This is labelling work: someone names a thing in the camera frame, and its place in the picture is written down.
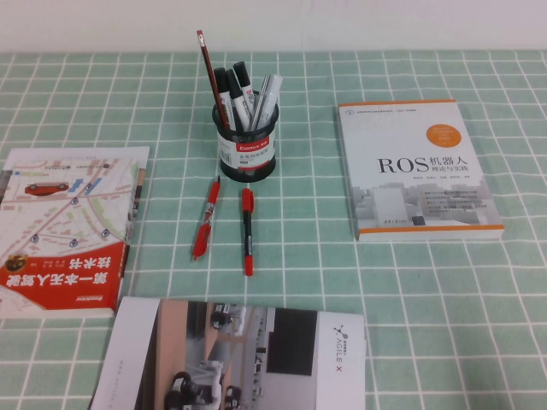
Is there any black cap white marker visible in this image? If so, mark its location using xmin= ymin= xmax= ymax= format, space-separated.
xmin=225 ymin=68 xmax=250 ymax=132
xmin=214 ymin=67 xmax=235 ymax=130
xmin=232 ymin=61 xmax=258 ymax=113

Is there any black mesh pen holder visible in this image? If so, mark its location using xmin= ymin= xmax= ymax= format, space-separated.
xmin=212 ymin=90 xmax=279 ymax=184

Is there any grey transparent pen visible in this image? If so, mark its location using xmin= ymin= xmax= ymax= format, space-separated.
xmin=250 ymin=75 xmax=272 ymax=130

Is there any red cap black marker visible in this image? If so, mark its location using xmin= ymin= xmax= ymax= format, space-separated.
xmin=240 ymin=187 xmax=256 ymax=278

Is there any white AgileX brochure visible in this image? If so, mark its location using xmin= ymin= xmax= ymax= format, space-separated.
xmin=88 ymin=296 xmax=368 ymax=410

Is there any red pencil with eraser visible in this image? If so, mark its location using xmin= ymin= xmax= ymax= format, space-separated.
xmin=196 ymin=29 xmax=228 ymax=129

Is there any white grey cap pen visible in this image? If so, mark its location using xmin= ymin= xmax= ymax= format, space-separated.
xmin=259 ymin=73 xmax=285 ymax=125

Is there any green white grid tablecloth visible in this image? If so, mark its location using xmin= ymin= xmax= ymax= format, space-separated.
xmin=0 ymin=50 xmax=547 ymax=410

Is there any white ROS robotics book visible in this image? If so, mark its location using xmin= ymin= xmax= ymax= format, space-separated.
xmin=337 ymin=98 xmax=506 ymax=243

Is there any red map cover book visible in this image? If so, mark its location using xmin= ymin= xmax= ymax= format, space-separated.
xmin=0 ymin=146 xmax=151 ymax=319

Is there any red retractable gel pen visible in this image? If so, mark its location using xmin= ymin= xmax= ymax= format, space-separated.
xmin=191 ymin=174 xmax=222 ymax=262

